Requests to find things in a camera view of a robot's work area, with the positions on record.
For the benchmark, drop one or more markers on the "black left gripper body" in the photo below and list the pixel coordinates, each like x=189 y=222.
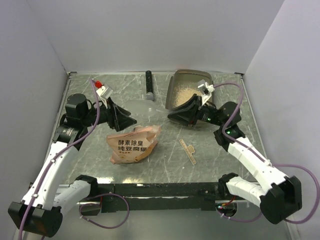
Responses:
x=104 y=116

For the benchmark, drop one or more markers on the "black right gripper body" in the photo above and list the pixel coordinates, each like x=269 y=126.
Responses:
x=209 y=114

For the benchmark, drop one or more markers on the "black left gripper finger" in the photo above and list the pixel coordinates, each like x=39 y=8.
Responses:
x=121 y=122
x=115 y=109

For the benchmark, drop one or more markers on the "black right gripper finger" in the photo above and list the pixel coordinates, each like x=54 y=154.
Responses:
x=184 y=117
x=191 y=107

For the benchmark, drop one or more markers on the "orange cat litter bag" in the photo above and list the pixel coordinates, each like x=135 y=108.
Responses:
x=132 y=147

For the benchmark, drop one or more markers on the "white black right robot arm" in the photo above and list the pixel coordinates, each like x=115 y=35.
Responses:
x=277 y=195

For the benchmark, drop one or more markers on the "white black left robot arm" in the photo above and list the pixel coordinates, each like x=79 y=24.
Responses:
x=41 y=210

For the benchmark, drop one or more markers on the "beige clean litter pile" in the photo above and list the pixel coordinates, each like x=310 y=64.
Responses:
x=182 y=94

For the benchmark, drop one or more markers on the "brown plastic litter box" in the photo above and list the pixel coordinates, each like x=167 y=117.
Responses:
x=189 y=78

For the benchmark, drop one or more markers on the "black microphone with grey head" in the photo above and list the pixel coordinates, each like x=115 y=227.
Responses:
x=149 y=86

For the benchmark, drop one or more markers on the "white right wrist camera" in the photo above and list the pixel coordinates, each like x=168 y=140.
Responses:
x=206 y=91

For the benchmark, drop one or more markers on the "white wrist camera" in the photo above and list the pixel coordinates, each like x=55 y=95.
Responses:
x=103 y=91
x=206 y=91

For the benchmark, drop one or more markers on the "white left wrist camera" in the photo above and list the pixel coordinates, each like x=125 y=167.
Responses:
x=103 y=91

